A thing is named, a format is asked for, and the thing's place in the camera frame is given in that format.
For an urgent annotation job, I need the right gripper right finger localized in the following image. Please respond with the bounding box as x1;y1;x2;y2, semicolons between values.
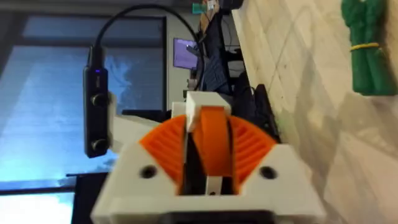
229;114;326;217

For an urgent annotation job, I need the black equipment heap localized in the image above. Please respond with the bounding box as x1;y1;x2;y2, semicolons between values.
232;73;281;144

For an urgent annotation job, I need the person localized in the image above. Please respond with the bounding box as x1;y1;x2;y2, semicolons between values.
196;12;233;94

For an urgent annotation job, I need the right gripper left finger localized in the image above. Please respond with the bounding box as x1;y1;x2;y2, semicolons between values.
90;114;188;218

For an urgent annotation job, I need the black camera cable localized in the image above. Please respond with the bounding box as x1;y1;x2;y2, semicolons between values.
93;3;206;91

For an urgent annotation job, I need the black panel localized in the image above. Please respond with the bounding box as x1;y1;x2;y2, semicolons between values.
70;172;109;224

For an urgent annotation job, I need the green toy vegetable bundle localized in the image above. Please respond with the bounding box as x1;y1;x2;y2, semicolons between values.
340;0;398;96

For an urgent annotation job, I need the computer monitor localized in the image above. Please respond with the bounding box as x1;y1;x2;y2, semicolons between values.
173;37;200;70

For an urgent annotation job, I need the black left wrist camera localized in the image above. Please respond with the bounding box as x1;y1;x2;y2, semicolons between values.
82;45;110;159

